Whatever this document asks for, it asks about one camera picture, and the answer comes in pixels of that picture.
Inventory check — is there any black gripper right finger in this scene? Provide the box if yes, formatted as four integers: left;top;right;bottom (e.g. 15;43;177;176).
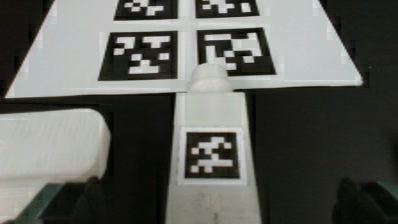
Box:
333;178;398;224

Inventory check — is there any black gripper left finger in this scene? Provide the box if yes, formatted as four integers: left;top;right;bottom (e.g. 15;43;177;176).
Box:
15;176;106;224

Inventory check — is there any white small chair post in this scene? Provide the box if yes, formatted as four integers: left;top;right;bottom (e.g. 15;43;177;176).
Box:
166;63;264;224

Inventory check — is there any white chair backrest part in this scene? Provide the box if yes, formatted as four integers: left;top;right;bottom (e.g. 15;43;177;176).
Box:
0;109;111;223

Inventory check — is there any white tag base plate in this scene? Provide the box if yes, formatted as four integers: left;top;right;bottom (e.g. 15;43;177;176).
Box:
6;0;363;98

